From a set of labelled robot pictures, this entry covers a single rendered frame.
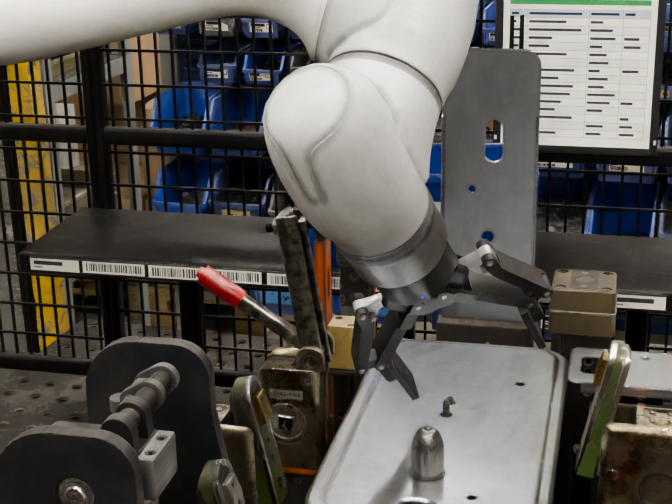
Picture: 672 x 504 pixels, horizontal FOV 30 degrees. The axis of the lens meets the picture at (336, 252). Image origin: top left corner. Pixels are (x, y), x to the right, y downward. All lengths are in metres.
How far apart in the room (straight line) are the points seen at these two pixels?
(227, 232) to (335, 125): 0.92
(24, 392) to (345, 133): 1.32
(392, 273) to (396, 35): 0.20
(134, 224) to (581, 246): 0.65
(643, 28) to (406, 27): 0.77
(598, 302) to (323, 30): 0.61
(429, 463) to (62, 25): 0.52
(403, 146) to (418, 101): 0.04
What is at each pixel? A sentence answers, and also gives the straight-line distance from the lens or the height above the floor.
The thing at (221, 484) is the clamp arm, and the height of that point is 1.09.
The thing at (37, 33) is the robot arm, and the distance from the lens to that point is 1.05.
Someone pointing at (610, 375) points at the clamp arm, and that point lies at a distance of 1.22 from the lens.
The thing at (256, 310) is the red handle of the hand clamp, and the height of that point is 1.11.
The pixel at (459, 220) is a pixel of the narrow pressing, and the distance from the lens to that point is 1.54.
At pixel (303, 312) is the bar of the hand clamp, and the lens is 1.30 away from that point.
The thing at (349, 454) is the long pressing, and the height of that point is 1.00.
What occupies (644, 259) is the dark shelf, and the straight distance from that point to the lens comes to 1.72.
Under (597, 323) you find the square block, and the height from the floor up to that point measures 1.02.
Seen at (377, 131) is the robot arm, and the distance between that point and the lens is 0.94.
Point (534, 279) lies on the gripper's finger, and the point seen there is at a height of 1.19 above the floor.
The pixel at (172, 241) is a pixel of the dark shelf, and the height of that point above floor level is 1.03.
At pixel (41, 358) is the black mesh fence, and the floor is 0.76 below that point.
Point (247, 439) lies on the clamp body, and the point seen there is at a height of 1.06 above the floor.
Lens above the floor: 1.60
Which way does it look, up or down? 19 degrees down
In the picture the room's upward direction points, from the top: 1 degrees counter-clockwise
